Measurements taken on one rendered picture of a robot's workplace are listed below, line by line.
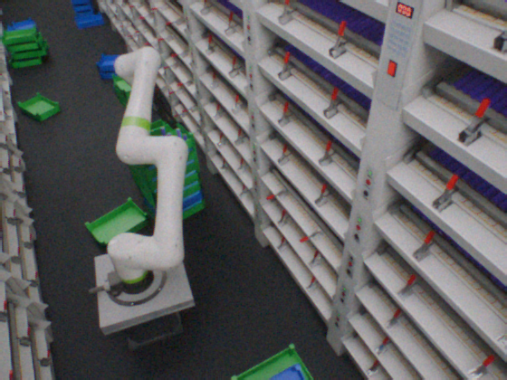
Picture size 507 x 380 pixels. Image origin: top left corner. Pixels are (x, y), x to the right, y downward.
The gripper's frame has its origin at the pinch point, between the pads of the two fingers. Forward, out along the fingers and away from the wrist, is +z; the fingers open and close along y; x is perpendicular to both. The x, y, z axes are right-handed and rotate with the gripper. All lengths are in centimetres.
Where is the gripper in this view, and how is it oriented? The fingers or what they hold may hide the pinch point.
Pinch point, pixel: (171, 121)
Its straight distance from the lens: 210.2
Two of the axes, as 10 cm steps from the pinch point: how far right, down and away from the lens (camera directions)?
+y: 1.4, 6.7, -7.2
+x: 8.9, -4.1, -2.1
